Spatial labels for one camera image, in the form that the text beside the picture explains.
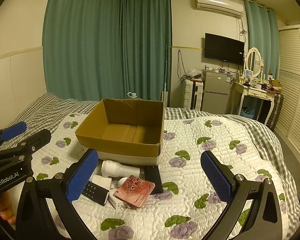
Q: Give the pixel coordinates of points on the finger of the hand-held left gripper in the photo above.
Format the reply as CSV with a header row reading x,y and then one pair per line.
x,y
36,138
13,130

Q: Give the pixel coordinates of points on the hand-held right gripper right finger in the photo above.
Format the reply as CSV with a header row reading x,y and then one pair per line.
x,y
216,180

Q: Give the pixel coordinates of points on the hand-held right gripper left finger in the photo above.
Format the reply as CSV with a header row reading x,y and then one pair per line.
x,y
82,180

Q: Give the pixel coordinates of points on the black remote control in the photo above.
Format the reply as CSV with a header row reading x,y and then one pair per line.
x,y
95,193

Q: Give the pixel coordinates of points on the white cylindrical handheld device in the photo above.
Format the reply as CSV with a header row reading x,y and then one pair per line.
x,y
115,169

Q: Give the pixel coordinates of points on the cardboard box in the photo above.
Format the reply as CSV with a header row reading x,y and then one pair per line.
x,y
115,140

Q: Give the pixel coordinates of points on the pink rose-patterned box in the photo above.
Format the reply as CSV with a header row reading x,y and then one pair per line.
x,y
137,192

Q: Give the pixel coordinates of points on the black rectangular case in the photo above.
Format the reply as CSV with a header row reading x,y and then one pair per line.
x,y
152,177

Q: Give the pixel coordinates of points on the person's left hand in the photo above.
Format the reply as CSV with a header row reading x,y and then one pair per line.
x,y
6,206

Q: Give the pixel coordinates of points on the white power adapter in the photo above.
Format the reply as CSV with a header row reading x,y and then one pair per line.
x,y
101,180

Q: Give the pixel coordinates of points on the small white box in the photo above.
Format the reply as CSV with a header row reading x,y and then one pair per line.
x,y
113,200

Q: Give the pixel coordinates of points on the small white round cap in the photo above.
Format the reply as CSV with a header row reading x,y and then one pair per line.
x,y
122,180

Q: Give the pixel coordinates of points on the white floral quilt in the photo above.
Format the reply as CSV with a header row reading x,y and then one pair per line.
x,y
190,142

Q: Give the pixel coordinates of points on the blue stool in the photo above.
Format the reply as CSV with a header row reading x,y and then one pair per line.
x,y
247,112

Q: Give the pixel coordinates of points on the white hard-shell suitcase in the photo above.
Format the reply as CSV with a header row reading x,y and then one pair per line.
x,y
191,95

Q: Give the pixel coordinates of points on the silver mini fridge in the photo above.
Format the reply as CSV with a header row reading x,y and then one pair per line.
x,y
215,90

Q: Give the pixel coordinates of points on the dark checked suitcase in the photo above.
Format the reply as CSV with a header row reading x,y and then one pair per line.
x,y
275,110

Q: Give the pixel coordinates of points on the white dressing table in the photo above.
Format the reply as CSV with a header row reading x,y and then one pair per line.
x,y
252,92

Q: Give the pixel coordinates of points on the light blue face mask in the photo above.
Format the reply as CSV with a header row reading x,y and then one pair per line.
x,y
132,95

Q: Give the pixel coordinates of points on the green curtain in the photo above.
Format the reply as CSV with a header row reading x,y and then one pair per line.
x,y
82,42
261,37
147,45

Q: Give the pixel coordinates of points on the clear plastic bag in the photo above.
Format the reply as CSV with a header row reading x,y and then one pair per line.
x,y
194,73

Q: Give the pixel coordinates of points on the brown box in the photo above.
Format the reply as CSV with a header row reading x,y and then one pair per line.
x,y
275,85

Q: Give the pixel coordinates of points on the white mop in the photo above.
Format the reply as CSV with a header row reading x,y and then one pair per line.
x,y
165,80

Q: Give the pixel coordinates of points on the white louvred wardrobe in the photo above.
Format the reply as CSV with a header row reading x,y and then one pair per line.
x,y
293,92

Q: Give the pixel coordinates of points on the oval white vanity mirror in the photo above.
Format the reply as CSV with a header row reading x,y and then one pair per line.
x,y
253,60

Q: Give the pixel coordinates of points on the black flat-screen television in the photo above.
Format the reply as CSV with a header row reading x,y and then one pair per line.
x,y
223,48

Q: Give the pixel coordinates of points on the small photo frame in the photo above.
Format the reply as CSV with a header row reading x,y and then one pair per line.
x,y
248,74

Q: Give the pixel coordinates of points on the white wall air conditioner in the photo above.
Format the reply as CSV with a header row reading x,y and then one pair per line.
x,y
218,5

